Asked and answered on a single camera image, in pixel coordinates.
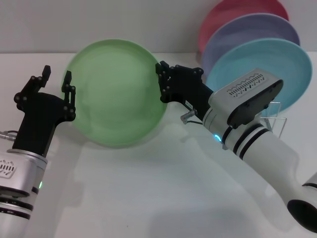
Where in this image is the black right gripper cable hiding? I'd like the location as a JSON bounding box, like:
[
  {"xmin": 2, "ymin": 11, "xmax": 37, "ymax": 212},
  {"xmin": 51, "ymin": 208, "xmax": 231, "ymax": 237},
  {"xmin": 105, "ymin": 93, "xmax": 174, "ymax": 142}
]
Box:
[{"xmin": 180, "ymin": 110, "xmax": 205, "ymax": 126}]

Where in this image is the silver wire plate rack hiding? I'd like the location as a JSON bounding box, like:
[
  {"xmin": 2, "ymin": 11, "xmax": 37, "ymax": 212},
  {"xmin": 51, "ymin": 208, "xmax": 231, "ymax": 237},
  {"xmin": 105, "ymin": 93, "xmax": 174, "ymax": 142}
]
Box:
[{"xmin": 260, "ymin": 100, "xmax": 288, "ymax": 140}]

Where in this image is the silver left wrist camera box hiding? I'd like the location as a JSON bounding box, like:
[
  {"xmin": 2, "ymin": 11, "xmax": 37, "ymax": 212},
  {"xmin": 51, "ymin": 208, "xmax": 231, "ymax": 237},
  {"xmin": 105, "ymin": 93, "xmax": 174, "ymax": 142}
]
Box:
[{"xmin": 0, "ymin": 151, "xmax": 38, "ymax": 197}]

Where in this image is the blue round plastic plate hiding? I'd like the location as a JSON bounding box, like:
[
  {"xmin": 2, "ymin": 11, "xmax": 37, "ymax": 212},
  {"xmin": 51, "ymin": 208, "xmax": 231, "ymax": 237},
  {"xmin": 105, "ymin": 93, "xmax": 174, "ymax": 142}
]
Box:
[{"xmin": 206, "ymin": 37, "xmax": 313, "ymax": 115}]

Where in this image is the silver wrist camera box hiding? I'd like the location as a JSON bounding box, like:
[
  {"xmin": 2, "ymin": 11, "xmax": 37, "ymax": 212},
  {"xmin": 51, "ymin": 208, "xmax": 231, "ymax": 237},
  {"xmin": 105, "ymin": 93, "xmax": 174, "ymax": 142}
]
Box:
[
  {"xmin": 209, "ymin": 67, "xmax": 284, "ymax": 129},
  {"xmin": 0, "ymin": 151, "xmax": 38, "ymax": 197}
]

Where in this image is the purple round plastic plate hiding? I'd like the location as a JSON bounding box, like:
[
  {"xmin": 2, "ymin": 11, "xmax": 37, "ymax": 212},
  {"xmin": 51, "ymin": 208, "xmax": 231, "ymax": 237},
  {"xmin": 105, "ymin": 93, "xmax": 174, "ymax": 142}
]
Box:
[{"xmin": 201, "ymin": 12, "xmax": 301, "ymax": 76}]

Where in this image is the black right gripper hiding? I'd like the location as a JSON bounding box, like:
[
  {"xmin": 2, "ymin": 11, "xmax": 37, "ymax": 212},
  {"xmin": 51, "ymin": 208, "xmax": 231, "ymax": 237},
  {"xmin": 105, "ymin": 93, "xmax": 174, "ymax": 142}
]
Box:
[{"xmin": 155, "ymin": 60, "xmax": 214, "ymax": 118}]

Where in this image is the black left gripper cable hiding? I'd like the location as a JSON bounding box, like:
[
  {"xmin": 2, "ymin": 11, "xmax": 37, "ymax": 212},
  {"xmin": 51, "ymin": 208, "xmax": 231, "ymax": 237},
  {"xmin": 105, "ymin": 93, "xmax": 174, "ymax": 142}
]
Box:
[{"xmin": 0, "ymin": 130, "xmax": 18, "ymax": 142}]

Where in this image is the green round plastic plate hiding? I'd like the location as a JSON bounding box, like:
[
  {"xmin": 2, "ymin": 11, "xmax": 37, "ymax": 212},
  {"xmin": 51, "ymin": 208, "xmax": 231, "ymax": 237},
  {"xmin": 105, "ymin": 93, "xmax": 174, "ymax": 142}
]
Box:
[{"xmin": 63, "ymin": 38, "xmax": 168, "ymax": 149}]

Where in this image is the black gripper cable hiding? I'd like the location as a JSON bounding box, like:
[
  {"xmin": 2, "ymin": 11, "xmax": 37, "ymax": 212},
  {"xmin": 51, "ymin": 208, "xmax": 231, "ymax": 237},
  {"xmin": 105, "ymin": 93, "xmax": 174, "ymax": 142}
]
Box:
[
  {"xmin": 0, "ymin": 130, "xmax": 18, "ymax": 142},
  {"xmin": 180, "ymin": 110, "xmax": 205, "ymax": 126}
]

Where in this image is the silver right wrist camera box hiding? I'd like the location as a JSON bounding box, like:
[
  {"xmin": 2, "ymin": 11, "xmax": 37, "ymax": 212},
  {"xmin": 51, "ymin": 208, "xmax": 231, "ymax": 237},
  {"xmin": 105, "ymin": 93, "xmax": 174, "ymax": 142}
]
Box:
[{"xmin": 209, "ymin": 67, "xmax": 284, "ymax": 129}]

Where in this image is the pink round plastic plate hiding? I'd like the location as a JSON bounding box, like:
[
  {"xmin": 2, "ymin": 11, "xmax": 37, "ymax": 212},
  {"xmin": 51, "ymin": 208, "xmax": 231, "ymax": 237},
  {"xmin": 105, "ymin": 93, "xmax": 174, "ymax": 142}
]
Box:
[{"xmin": 198, "ymin": 0, "xmax": 290, "ymax": 54}]

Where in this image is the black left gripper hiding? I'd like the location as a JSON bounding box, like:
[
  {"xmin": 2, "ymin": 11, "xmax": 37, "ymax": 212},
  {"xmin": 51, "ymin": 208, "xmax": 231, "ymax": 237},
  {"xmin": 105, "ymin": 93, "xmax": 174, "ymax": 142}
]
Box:
[{"xmin": 12, "ymin": 64, "xmax": 77, "ymax": 157}]

